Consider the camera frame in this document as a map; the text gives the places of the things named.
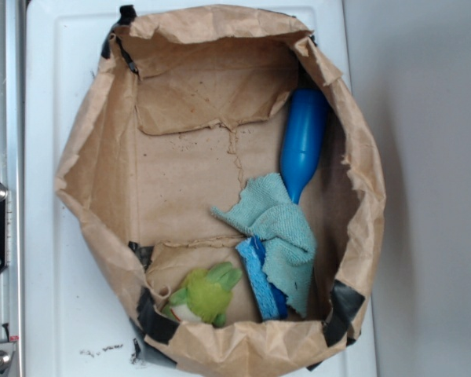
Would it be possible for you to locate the green plush animal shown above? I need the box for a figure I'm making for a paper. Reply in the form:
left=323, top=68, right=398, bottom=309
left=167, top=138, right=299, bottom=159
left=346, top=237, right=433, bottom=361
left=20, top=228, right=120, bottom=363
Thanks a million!
left=162, top=262, right=243, bottom=328

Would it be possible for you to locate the teal microfiber cloth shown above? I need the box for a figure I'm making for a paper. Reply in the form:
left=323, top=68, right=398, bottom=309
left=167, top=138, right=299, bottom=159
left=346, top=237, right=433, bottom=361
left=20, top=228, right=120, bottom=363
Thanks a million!
left=211, top=173, right=317, bottom=318

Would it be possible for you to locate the blue plastic bottle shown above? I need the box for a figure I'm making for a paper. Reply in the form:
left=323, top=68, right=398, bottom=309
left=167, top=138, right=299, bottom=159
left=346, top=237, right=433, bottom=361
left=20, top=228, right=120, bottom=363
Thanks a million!
left=280, top=89, right=330, bottom=204

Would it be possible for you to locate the brown paper bag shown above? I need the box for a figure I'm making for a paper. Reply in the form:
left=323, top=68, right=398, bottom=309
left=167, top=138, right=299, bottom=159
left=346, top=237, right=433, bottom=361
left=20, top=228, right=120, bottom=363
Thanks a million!
left=55, top=5, right=386, bottom=376

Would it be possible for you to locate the blue sponge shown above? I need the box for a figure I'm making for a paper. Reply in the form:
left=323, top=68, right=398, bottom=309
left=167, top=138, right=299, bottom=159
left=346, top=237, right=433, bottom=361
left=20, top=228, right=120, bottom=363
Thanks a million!
left=236, top=236, right=288, bottom=321

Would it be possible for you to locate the aluminium frame rail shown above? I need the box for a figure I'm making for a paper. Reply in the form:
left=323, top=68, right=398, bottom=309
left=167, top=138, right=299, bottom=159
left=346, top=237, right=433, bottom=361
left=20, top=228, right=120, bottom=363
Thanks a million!
left=0, top=1, right=24, bottom=376

